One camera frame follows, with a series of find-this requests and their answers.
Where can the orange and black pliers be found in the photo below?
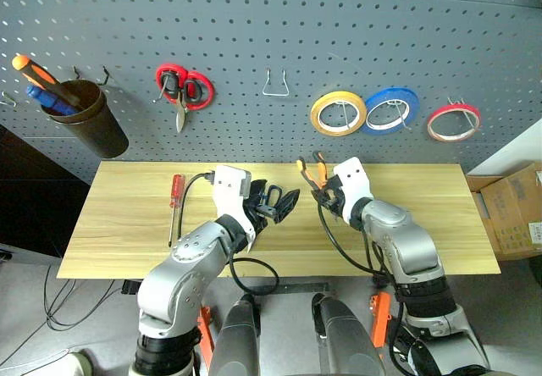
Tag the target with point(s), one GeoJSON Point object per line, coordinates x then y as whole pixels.
{"type": "Point", "coordinates": [315, 175]}

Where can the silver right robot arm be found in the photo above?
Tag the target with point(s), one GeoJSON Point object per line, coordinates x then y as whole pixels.
{"type": "Point", "coordinates": [410, 257]}

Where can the grey rounded robot leg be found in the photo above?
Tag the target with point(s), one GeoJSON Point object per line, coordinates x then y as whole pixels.
{"type": "Point", "coordinates": [347, 338]}
{"type": "Point", "coordinates": [237, 338]}

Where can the grey pegboard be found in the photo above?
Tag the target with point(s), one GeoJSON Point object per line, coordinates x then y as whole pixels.
{"type": "Point", "coordinates": [271, 33]}

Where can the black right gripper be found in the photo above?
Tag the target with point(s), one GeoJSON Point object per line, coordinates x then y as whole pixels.
{"type": "Point", "coordinates": [334, 198]}

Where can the yellow tape roll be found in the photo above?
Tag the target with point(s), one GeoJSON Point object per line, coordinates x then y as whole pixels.
{"type": "Point", "coordinates": [339, 113]}

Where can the cardboard box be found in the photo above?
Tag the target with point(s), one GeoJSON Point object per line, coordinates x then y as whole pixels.
{"type": "Point", "coordinates": [508, 211]}

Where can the dark cabinet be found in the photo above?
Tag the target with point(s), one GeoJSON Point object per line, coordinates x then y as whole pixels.
{"type": "Point", "coordinates": [29, 198]}

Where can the red tape roll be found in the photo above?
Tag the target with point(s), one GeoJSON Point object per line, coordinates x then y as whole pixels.
{"type": "Point", "coordinates": [453, 122]}

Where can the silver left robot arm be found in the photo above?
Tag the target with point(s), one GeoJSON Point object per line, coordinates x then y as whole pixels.
{"type": "Point", "coordinates": [182, 274]}

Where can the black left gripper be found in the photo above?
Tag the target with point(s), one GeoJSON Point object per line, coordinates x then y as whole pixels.
{"type": "Point", "coordinates": [257, 206]}

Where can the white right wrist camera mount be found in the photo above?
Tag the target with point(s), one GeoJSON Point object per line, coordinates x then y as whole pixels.
{"type": "Point", "coordinates": [353, 185]}

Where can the white round object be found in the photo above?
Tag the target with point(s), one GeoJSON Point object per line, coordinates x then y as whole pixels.
{"type": "Point", "coordinates": [78, 365]}

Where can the metal tape hook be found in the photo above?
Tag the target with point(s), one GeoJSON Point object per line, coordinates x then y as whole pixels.
{"type": "Point", "coordinates": [400, 113]}
{"type": "Point", "coordinates": [466, 111]}
{"type": "Point", "coordinates": [347, 113]}

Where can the brown cup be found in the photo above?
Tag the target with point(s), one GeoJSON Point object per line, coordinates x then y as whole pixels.
{"type": "Point", "coordinates": [91, 119]}

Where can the metal scissors hook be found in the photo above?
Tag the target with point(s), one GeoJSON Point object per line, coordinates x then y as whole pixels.
{"type": "Point", "coordinates": [162, 90]}

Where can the orange and black screwdriver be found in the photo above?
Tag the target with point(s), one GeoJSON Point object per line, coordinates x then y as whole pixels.
{"type": "Point", "coordinates": [36, 73]}

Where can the black table frame bar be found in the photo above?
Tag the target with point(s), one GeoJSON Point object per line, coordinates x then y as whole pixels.
{"type": "Point", "coordinates": [292, 287]}

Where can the orange bracket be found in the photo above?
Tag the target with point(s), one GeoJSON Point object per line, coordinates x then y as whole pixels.
{"type": "Point", "coordinates": [206, 329]}
{"type": "Point", "coordinates": [381, 316]}

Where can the black cup hook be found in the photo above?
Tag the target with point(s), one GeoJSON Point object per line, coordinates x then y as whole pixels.
{"type": "Point", "coordinates": [77, 73]}
{"type": "Point", "coordinates": [106, 75]}

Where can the small metal peg hook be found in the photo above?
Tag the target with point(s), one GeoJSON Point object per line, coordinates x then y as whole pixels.
{"type": "Point", "coordinates": [7, 98]}

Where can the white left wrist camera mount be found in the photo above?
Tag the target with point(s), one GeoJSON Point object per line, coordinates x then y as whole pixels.
{"type": "Point", "coordinates": [230, 198]}

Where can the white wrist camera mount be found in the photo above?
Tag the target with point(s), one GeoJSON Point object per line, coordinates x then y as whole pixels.
{"type": "Point", "coordinates": [353, 185]}
{"type": "Point", "coordinates": [230, 198]}

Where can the blue tape roll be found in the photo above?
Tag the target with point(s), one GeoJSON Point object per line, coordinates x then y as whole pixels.
{"type": "Point", "coordinates": [391, 111]}

